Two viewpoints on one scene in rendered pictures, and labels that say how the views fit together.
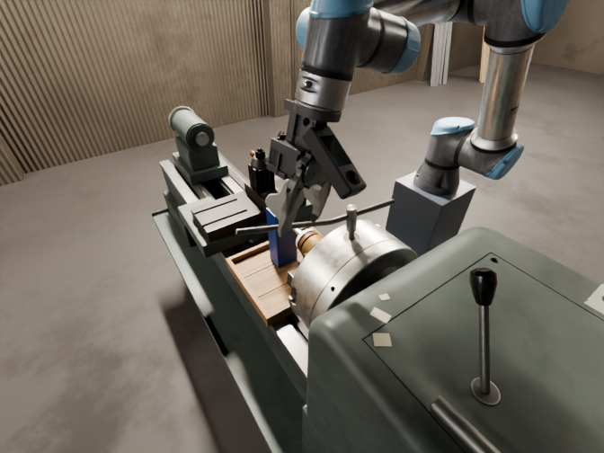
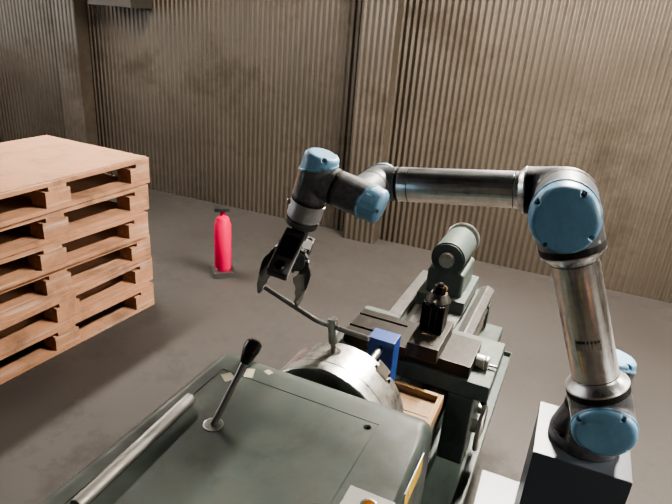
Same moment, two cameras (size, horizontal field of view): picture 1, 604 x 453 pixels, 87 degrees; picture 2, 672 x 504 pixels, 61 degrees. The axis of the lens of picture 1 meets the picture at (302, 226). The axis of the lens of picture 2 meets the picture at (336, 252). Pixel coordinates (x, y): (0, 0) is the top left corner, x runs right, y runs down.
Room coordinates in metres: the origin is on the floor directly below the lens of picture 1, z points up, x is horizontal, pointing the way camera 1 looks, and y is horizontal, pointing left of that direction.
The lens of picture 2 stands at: (-0.09, -1.03, 1.95)
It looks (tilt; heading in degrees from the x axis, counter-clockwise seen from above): 23 degrees down; 57
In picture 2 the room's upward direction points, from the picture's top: 5 degrees clockwise
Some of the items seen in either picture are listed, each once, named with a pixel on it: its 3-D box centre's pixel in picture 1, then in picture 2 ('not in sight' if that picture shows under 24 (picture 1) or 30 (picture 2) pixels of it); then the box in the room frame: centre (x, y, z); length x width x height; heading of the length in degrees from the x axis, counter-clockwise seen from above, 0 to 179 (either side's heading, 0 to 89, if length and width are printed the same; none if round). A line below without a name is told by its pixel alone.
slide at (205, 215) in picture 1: (250, 206); (412, 341); (1.06, 0.21, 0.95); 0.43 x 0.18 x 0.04; 124
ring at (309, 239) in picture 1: (316, 249); not in sight; (0.65, -0.04, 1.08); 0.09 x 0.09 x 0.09; 34
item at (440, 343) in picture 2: (267, 194); (430, 337); (1.07, 0.14, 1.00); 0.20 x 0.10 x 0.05; 34
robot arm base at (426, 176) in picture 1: (439, 171); (588, 420); (0.98, -0.48, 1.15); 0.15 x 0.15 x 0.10
